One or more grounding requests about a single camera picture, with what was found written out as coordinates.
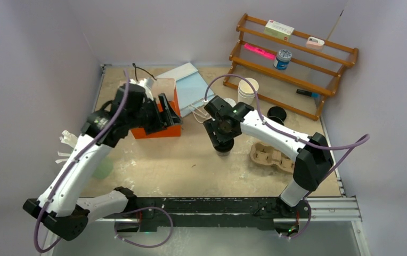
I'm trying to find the green straw holder cup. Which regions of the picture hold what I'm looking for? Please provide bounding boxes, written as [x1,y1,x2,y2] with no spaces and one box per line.
[92,157,113,180]

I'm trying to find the black cup lid rear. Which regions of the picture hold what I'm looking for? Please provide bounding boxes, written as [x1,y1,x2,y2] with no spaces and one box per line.
[267,106,287,122]

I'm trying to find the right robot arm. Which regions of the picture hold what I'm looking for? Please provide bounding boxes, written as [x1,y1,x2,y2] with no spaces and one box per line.
[203,96,333,217]

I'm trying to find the black paper cup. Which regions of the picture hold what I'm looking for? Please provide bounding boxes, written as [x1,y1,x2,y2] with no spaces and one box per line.
[215,145,233,157]
[269,116,284,125]

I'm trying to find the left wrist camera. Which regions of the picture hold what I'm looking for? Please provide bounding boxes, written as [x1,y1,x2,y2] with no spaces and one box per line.
[129,78,154,100]

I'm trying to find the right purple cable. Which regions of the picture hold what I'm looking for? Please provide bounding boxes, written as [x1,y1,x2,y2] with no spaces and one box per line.
[203,74,371,241]

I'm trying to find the light blue paper bag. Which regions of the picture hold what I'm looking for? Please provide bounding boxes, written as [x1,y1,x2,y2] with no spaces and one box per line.
[156,62,215,124]

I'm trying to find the blue white round tin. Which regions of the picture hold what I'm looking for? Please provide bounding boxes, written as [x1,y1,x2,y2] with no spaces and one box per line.
[273,49,292,70]

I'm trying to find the pink highlighter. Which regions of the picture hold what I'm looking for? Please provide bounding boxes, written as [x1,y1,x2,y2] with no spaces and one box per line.
[243,43,275,60]

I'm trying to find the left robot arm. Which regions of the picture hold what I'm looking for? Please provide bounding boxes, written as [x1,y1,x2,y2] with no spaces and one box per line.
[23,82,182,241]

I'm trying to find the white green box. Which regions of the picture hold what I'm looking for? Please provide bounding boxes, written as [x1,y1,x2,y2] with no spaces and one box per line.
[263,20,295,41]

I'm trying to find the black blue marker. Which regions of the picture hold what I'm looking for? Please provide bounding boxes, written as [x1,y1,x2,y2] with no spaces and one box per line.
[296,89,319,98]

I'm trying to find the stacked white paper cups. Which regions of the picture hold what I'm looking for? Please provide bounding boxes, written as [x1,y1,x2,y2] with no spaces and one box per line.
[238,77,259,105]

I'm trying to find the thin wooden stick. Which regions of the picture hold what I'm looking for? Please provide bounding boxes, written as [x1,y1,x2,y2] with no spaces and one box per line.
[325,9,344,41]

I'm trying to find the pink white tape dispenser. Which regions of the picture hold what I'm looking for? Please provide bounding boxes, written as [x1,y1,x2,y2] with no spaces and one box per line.
[305,36,325,50]

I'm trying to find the white cup lid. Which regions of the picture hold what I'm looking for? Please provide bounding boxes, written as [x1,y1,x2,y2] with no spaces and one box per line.
[224,98,237,107]

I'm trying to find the purple cable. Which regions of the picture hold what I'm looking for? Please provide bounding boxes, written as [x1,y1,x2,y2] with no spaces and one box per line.
[34,69,174,254]
[203,74,371,241]

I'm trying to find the orange paper bag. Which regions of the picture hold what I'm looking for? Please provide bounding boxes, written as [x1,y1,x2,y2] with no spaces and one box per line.
[119,65,182,139]

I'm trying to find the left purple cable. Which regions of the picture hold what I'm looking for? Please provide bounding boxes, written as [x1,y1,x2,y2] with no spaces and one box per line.
[34,69,174,254]

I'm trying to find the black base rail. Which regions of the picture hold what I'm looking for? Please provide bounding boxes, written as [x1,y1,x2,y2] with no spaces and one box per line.
[109,193,311,236]

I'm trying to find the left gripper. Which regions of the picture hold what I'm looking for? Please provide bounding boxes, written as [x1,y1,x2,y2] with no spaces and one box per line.
[128,93,182,135]

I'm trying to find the wooden shelf rack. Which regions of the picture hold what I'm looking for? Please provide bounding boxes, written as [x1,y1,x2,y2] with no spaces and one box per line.
[222,13,359,122]

